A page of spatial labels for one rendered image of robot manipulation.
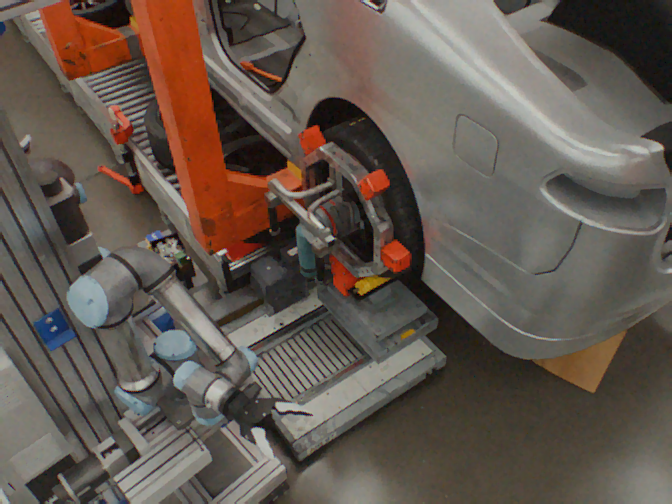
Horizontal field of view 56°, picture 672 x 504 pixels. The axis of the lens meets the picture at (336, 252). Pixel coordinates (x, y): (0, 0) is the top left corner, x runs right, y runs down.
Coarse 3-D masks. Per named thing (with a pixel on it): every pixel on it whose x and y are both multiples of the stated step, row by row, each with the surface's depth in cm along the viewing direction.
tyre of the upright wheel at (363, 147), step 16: (336, 128) 245; (352, 128) 241; (368, 128) 240; (352, 144) 237; (368, 144) 233; (384, 144) 234; (368, 160) 232; (384, 160) 230; (320, 176) 274; (400, 176) 230; (320, 192) 280; (384, 192) 233; (400, 192) 229; (400, 208) 230; (416, 208) 232; (400, 224) 233; (416, 224) 235; (400, 240) 239; (416, 240) 238; (416, 256) 246; (384, 272) 262; (400, 272) 251
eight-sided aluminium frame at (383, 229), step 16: (336, 144) 243; (304, 160) 259; (320, 160) 256; (336, 160) 236; (352, 160) 236; (304, 176) 266; (352, 176) 230; (368, 208) 231; (384, 208) 233; (384, 224) 232; (384, 240) 240; (336, 256) 275; (352, 256) 271; (352, 272) 267; (368, 272) 255
